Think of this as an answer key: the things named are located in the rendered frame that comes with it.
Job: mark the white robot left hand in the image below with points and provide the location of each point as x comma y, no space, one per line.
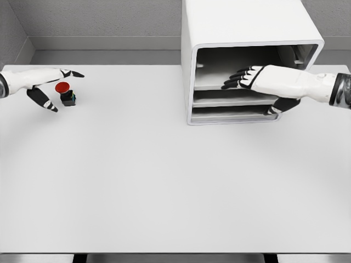
41,75

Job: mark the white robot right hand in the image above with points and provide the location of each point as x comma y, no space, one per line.
277,79

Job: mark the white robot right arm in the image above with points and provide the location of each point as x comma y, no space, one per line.
326,86

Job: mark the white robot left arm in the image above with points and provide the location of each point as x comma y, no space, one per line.
8,83

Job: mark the white tabletop storage cabinet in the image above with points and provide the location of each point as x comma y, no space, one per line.
246,22

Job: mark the grey cabinet drawer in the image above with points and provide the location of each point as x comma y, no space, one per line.
233,100
227,115

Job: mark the red button black load switch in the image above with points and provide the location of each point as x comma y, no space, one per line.
67,97

